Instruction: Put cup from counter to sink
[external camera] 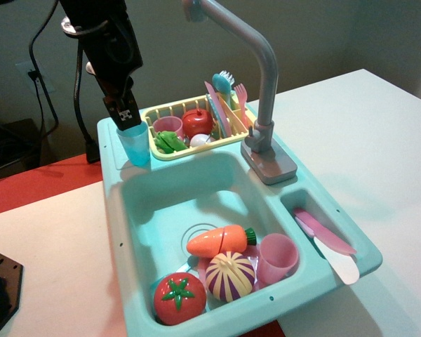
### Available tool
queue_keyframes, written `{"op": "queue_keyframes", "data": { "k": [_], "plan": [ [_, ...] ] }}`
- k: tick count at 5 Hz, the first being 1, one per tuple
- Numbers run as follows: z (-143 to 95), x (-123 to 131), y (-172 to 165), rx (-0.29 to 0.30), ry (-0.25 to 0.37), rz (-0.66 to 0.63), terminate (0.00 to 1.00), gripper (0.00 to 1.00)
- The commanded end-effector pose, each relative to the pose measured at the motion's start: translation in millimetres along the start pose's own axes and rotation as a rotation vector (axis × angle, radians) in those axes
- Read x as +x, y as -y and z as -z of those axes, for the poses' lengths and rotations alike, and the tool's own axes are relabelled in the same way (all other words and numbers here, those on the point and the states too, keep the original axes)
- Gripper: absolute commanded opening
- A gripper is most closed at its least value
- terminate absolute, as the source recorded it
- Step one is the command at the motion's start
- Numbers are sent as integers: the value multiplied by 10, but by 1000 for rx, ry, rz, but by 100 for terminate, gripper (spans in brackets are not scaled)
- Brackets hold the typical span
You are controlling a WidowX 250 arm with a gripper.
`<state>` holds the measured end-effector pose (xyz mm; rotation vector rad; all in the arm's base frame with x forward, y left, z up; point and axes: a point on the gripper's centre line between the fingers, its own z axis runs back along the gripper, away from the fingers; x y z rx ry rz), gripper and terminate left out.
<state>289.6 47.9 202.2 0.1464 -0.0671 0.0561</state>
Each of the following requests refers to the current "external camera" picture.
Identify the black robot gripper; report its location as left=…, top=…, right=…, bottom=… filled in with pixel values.
left=60, top=1, right=143, bottom=131

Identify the pink cup in sink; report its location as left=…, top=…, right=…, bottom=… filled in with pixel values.
left=257, top=233, right=299, bottom=284

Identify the blue plate in rack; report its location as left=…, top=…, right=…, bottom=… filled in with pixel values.
left=206, top=93, right=227, bottom=139

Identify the black power cable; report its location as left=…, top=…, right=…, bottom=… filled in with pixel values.
left=28, top=0, right=60, bottom=141

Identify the white toy egg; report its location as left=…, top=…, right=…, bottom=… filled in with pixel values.
left=189, top=133, right=212, bottom=147

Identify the green toy vegetable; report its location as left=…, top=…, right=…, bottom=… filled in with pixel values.
left=154, top=131, right=188, bottom=154

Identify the white wall outlet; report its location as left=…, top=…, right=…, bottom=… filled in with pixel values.
left=15, top=60, right=55, bottom=95

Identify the orange toy carrot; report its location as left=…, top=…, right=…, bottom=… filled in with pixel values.
left=186, top=225, right=257, bottom=258

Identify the pink toy fork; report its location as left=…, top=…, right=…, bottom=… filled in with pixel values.
left=234, top=84, right=249, bottom=129

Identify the pink cup in rack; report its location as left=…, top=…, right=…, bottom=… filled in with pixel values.
left=152, top=116, right=184, bottom=140

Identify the grey toy faucet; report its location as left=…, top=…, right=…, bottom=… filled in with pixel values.
left=182, top=1, right=298, bottom=185

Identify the pink toy knife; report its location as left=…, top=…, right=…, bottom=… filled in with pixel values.
left=293, top=208, right=356, bottom=256

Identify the translucent blue plastic cup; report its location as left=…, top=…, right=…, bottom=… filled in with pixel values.
left=116, top=122, right=150, bottom=166

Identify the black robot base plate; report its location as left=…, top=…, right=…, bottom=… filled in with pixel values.
left=0, top=253, right=24, bottom=330

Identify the red toy apple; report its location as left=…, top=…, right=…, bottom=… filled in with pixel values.
left=182, top=108, right=213, bottom=139

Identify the purple striped toy onion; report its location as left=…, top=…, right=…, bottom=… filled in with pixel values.
left=206, top=251, right=255, bottom=303

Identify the yellow dish drying rack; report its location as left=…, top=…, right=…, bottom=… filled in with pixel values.
left=142, top=92, right=248, bottom=161

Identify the white toy spatula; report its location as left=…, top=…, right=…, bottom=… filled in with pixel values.
left=295, top=216, right=360, bottom=285

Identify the pink knife in rack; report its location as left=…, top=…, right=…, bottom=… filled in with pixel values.
left=204, top=81, right=232, bottom=138

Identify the blue dish brush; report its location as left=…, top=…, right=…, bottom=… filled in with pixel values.
left=212, top=70, right=235, bottom=109

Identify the teal toy sink unit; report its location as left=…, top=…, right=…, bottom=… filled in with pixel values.
left=98, top=118, right=382, bottom=336

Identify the red toy tomato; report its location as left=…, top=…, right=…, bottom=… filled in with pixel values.
left=153, top=272, right=207, bottom=326

